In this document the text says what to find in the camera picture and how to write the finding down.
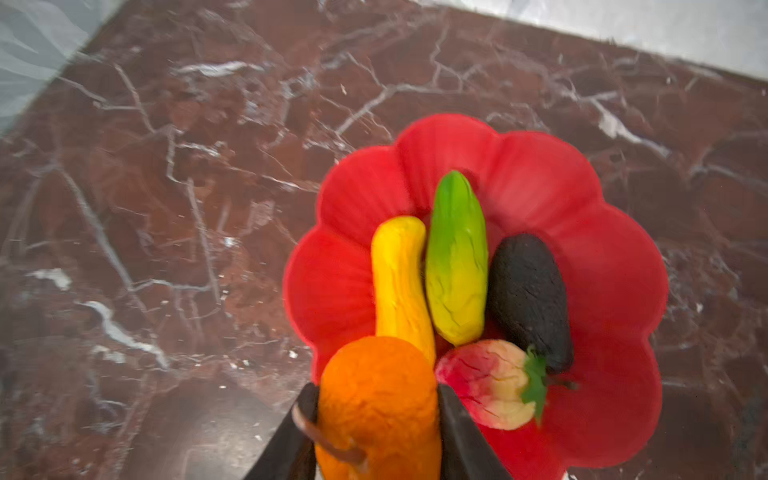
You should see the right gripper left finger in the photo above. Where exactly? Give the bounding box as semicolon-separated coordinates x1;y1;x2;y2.
244;412;317;480

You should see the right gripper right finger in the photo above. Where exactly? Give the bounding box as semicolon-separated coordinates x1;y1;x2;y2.
438;384;513;480

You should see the red yellow fake apple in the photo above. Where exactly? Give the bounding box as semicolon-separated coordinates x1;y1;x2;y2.
435;339;548;431

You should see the small orange fake fruit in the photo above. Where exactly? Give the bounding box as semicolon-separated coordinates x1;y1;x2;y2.
315;336;442;479

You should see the yellow fake squash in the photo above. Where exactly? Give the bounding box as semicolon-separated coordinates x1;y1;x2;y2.
371;216;436;365

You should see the dark fake avocado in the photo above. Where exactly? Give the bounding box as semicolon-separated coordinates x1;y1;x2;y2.
486;233;574;374

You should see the green yellow fake cucumber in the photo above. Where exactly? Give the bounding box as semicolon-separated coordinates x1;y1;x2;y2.
425;171;489;346

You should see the red flower-shaped fruit bowl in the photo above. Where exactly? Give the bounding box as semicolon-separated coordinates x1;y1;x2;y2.
283;114;668;479

